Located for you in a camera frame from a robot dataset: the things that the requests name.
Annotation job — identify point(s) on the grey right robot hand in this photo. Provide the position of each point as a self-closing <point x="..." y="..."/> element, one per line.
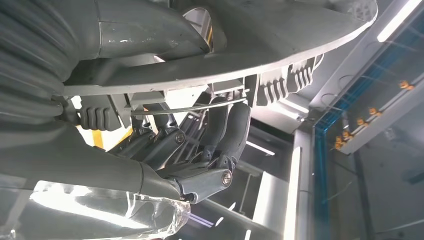
<point x="82" y="159"/>

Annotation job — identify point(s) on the bright ceiling light strip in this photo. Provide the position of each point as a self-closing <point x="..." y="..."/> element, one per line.
<point x="260" y="148"/>
<point x="397" y="21"/>

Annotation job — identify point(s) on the orange rail clip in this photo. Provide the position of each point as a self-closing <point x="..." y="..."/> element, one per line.
<point x="346" y="134"/>
<point x="374" y="112"/>
<point x="361" y="122"/>
<point x="338" y="144"/>
<point x="405" y="85"/>

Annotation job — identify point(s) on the grey ceiling rail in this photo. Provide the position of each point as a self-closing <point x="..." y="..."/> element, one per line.
<point x="384" y="122"/>

